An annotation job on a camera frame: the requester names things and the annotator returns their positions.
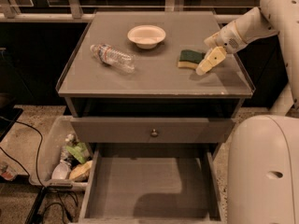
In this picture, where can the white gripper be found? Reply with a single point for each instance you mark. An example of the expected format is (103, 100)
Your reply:
(228, 38)

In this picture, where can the green and yellow sponge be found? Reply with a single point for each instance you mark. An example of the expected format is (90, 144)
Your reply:
(190, 59)

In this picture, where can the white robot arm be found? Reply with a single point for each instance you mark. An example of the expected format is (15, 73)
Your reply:
(263, 166)

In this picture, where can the grey drawer cabinet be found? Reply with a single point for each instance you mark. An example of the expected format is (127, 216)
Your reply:
(157, 88)

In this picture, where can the top drawer with knob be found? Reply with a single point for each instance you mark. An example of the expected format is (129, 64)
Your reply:
(152, 130)

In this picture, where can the open middle drawer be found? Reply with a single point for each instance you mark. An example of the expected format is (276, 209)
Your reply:
(177, 189)

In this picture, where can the white paper bowl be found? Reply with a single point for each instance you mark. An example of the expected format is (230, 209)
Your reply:
(146, 36)

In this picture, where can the white table leg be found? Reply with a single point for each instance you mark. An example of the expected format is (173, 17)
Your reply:
(283, 103)

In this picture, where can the clear plastic water bottle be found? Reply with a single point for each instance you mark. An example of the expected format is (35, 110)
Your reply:
(113, 57)

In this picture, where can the green snack bag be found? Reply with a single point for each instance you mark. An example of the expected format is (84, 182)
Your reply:
(79, 151)

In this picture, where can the yellow chip bag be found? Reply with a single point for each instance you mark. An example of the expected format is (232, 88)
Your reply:
(81, 172)

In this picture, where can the small white bowl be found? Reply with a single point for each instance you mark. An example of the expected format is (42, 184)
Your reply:
(61, 171)

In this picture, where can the small red can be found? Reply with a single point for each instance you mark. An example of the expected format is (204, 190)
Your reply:
(7, 172)

